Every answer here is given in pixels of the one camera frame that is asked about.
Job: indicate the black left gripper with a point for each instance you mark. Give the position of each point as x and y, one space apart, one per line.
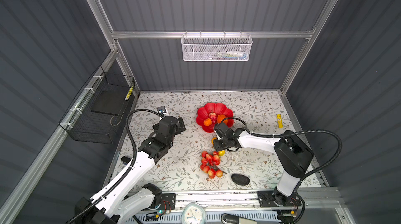
181 127

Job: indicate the yellow tube on table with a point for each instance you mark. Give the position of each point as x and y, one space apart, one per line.
279 121

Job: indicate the yellow marker in black basket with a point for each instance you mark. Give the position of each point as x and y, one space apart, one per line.
129 93

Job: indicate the black fake avocado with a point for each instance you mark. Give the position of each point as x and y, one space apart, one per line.
240 179

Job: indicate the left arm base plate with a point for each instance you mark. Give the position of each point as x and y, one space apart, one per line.
167 202

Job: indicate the floral table mat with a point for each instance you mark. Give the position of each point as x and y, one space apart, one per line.
180 169

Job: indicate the red fake grape bunch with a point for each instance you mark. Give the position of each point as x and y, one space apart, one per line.
210 163

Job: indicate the small orange fake tangerine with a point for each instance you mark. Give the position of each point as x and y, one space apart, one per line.
207 122

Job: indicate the black wire mesh basket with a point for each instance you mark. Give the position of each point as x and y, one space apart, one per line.
98 114

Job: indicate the red yellow fake peach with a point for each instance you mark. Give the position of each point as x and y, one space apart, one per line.
213 116

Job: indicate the white wire mesh basket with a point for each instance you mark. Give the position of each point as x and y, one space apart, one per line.
216 48

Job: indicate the large orange fake orange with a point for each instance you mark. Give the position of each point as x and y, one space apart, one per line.
222 118

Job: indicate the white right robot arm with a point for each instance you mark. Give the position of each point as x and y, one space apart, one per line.
293 153

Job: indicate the red flower-shaped fruit bowl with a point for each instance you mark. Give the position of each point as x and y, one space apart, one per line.
203 113

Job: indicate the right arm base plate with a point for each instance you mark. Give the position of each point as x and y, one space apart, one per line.
266 198

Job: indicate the white analog clock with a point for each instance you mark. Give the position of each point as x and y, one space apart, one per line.
193 214

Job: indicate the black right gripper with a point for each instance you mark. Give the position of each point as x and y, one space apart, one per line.
216 145

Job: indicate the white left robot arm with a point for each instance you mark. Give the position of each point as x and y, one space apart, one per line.
112 204

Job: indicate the grey handle object bottom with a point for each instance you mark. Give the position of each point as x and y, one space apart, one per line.
232 219

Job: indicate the blue black handheld tool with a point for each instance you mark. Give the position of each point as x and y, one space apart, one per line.
126 160

